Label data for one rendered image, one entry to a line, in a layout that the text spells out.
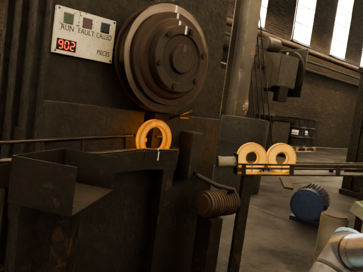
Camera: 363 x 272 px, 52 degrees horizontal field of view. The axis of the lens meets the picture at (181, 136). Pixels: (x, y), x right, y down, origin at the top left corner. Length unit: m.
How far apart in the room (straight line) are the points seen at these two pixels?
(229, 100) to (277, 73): 3.51
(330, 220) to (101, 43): 1.26
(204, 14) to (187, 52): 0.46
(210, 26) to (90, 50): 0.72
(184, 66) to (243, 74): 4.36
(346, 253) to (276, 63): 8.66
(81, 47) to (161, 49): 0.32
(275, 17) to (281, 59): 3.32
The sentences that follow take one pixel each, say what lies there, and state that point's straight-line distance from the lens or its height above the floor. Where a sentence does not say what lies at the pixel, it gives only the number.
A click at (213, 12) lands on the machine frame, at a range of 2.07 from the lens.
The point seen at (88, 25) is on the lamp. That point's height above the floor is 1.19.
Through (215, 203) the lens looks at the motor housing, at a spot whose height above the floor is 0.49.
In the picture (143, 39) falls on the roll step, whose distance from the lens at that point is 1.56.
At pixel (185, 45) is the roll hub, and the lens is 1.60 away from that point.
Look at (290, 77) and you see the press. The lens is 9.77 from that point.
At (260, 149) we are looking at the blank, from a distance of 1.90.
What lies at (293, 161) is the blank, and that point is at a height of 0.72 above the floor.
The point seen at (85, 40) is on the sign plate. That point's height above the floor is 1.13.
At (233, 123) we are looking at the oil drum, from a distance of 4.30.
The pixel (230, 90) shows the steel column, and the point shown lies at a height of 1.26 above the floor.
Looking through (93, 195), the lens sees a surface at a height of 0.60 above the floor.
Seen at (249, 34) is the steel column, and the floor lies 2.15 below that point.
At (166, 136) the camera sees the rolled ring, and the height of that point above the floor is 0.77.
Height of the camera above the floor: 0.92
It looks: 5 degrees down
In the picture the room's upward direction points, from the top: 8 degrees clockwise
